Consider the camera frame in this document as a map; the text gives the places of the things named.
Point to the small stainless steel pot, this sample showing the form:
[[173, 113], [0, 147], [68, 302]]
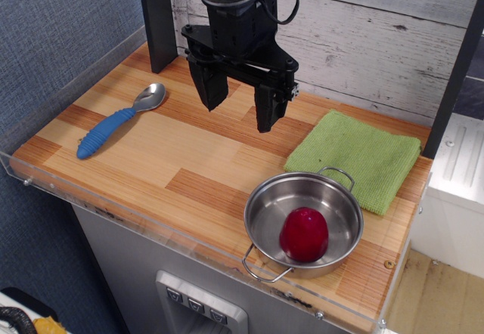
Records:
[[328, 191]]

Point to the silver button control panel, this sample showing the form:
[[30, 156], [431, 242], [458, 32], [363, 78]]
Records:
[[190, 309]]

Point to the black left vertical post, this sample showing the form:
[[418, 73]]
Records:
[[160, 32]]

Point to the black right vertical post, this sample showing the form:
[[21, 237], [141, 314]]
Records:
[[456, 80]]

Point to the clear acrylic table guard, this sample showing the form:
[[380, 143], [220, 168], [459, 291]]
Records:
[[180, 171]]

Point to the grey toy dishwasher cabinet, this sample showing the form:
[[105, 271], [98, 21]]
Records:
[[130, 261]]

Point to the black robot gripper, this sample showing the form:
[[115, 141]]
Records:
[[239, 43]]

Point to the black vertical post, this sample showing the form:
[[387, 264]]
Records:
[[160, 32], [456, 80]]

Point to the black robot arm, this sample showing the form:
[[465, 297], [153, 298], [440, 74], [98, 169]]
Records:
[[239, 43]]

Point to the green microfiber cloth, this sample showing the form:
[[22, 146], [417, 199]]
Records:
[[377, 160]]

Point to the blue handled metal spoon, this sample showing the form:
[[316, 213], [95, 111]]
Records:
[[150, 98]]

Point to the red plastic pepper toy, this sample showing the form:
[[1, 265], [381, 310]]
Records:
[[304, 236]]

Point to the white toy sink counter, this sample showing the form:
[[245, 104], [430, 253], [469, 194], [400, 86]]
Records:
[[449, 224]]

